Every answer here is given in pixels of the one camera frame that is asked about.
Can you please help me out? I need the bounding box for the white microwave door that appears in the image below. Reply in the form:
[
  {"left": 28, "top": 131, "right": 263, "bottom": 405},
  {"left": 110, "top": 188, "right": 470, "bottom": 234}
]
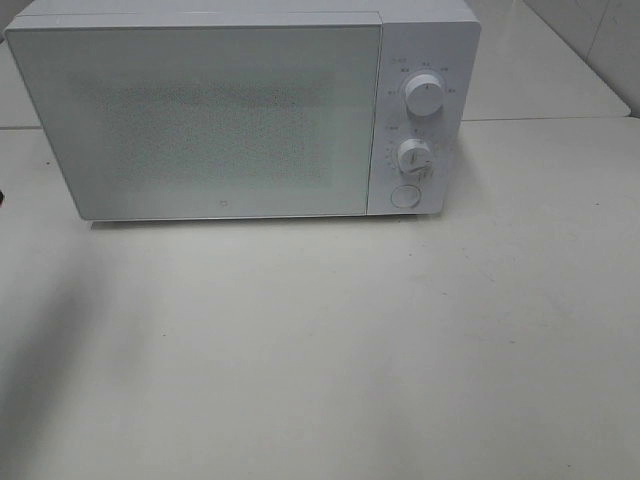
[{"left": 6, "top": 12, "right": 382, "bottom": 221}]

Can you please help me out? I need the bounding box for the round white door button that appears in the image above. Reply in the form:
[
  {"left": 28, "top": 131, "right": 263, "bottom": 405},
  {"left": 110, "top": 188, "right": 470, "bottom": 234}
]
[{"left": 390, "top": 185, "right": 421, "bottom": 209}]

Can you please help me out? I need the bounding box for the white microwave oven body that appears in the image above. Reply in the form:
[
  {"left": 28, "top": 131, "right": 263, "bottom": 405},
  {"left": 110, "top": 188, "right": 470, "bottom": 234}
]
[{"left": 4, "top": 1, "right": 481, "bottom": 217}]

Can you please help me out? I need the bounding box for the white timer knob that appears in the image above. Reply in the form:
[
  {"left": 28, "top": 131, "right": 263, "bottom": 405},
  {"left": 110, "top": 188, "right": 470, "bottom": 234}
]
[{"left": 396, "top": 139, "right": 434, "bottom": 176}]

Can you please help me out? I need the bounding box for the upper white power knob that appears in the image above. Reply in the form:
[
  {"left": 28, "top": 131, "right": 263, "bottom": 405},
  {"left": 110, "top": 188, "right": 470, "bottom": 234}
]
[{"left": 404, "top": 72, "right": 445, "bottom": 117}]

